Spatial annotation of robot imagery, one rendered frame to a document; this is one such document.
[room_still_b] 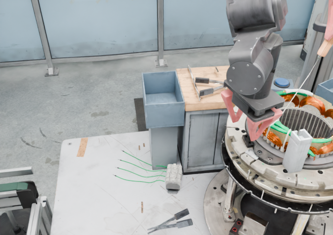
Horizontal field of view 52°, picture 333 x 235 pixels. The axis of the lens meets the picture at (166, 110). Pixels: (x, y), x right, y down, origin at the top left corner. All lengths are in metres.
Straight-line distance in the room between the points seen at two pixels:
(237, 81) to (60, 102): 2.41
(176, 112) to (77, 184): 0.40
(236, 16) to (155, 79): 0.55
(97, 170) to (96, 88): 1.86
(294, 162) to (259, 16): 0.31
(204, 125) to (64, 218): 0.48
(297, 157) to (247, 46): 0.28
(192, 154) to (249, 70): 0.59
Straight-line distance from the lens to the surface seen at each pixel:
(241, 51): 0.50
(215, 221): 0.98
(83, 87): 2.99
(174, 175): 1.05
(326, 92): 1.08
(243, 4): 0.55
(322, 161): 0.77
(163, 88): 1.08
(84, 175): 1.14
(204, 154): 1.07
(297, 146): 0.68
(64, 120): 2.65
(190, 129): 0.99
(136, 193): 1.06
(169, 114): 0.94
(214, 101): 0.93
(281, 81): 1.10
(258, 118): 0.61
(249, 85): 0.52
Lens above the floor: 1.61
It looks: 38 degrees down
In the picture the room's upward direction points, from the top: straight up
